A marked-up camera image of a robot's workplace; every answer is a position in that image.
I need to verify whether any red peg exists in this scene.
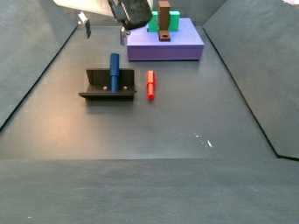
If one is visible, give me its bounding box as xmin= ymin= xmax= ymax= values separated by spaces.
xmin=147 ymin=70 xmax=155 ymax=100

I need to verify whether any blue peg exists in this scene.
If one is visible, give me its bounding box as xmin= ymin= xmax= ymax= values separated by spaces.
xmin=110 ymin=53 xmax=119 ymax=93

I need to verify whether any purple base block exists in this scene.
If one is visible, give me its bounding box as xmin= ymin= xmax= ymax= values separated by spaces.
xmin=126 ymin=18 xmax=205 ymax=61

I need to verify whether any black angle fixture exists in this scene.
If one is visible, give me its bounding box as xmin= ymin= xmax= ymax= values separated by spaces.
xmin=79 ymin=68 xmax=136 ymax=101

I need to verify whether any brown L-shaped bracket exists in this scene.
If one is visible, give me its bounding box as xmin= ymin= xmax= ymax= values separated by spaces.
xmin=159 ymin=1 xmax=171 ymax=42

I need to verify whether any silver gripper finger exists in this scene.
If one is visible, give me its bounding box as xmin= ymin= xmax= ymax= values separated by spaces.
xmin=79 ymin=11 xmax=91 ymax=38
xmin=120 ymin=27 xmax=131 ymax=46

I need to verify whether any right green block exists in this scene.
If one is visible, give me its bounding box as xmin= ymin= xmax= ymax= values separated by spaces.
xmin=170 ymin=11 xmax=180 ymax=32

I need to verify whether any green block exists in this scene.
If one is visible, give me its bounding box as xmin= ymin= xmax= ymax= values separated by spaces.
xmin=170 ymin=11 xmax=180 ymax=32
xmin=147 ymin=11 xmax=159 ymax=32

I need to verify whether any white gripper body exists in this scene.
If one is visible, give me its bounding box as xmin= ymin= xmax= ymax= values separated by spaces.
xmin=52 ymin=0 xmax=112 ymax=17

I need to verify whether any left green block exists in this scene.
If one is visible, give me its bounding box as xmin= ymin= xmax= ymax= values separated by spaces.
xmin=147 ymin=11 xmax=159 ymax=32

